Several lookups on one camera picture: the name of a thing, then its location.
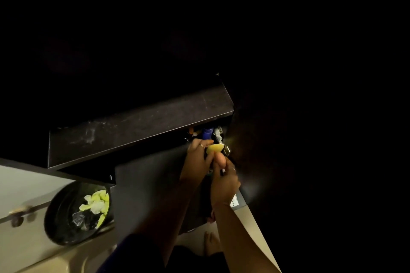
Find person's left hand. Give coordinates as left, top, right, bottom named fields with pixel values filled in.
left=179, top=138, right=214, bottom=185

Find person's right hand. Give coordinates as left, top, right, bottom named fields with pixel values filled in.
left=210, top=156, right=241, bottom=209

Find person's left forearm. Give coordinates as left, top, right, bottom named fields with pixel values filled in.
left=134, top=180, right=200, bottom=265

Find person's right forearm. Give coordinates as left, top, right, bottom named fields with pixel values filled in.
left=211, top=204, right=282, bottom=273

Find person's bare foot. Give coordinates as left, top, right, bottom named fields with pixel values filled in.
left=203, top=231, right=222, bottom=257

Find person's dark trousers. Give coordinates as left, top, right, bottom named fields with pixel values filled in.
left=166, top=252, right=232, bottom=273

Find metal cabinet hinge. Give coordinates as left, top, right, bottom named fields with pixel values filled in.
left=213, top=126, right=231, bottom=157

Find dark cabinet shelf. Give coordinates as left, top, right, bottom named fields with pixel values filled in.
left=47, top=85, right=235, bottom=170

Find yellow crumpled wipes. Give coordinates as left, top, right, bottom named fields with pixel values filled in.
left=79, top=189, right=111, bottom=229

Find blue patterned left sleeve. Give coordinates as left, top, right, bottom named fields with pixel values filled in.
left=96, top=233, right=168, bottom=273

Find clear plastic wrapper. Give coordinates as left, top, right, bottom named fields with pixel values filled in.
left=71, top=212, right=86, bottom=227

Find black round waste bin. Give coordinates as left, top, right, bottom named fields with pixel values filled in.
left=44, top=181, right=114, bottom=247

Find pale cabinet door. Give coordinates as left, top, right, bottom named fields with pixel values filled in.
left=0, top=165, right=76, bottom=220

